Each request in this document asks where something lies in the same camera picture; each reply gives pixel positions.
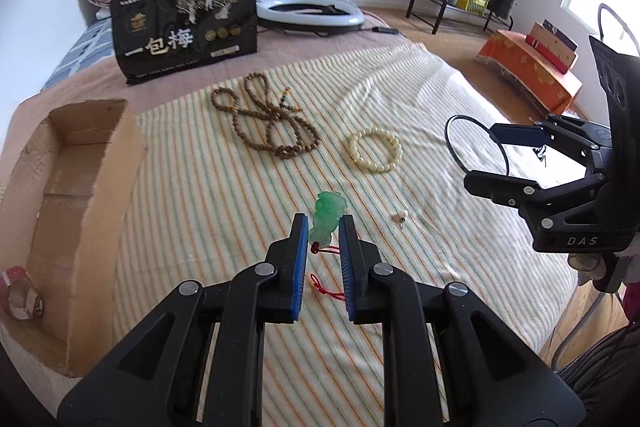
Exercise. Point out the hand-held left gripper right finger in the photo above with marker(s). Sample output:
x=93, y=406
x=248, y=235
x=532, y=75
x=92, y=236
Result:
x=346, y=257

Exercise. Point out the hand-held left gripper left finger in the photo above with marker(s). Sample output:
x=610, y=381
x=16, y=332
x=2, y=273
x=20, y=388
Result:
x=300, y=257

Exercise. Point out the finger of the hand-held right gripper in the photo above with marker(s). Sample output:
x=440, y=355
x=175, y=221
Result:
x=500, y=187
x=515, y=133

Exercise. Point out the black bangle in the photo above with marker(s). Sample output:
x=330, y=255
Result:
x=448, y=147

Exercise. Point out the small white pearl earring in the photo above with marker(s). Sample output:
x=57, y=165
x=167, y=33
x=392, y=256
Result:
x=400, y=217

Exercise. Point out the cardboard box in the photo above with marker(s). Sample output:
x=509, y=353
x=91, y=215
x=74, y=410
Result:
x=115, y=207

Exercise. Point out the person's right hand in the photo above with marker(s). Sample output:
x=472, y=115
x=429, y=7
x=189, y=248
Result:
x=585, y=264

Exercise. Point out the orange cloth covered table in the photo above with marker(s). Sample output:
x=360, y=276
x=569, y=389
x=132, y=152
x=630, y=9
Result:
x=530, y=77

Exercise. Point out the red box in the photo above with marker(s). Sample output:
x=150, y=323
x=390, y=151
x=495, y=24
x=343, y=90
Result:
x=545, y=52

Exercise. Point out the brown cardboard piece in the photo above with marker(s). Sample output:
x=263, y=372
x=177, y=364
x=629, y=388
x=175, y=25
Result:
x=565, y=54

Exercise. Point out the striped cloth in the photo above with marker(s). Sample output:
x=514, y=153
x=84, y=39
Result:
x=400, y=82

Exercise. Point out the person's dark trousers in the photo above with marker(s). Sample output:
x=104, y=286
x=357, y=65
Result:
x=605, y=372

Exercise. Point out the black snack bag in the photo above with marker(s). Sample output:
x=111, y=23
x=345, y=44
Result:
x=175, y=52

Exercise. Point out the red wristwatch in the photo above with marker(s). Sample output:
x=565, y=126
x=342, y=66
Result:
x=20, y=302

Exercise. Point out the blue checked bedsheet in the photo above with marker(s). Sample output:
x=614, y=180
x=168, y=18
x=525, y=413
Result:
x=75, y=57

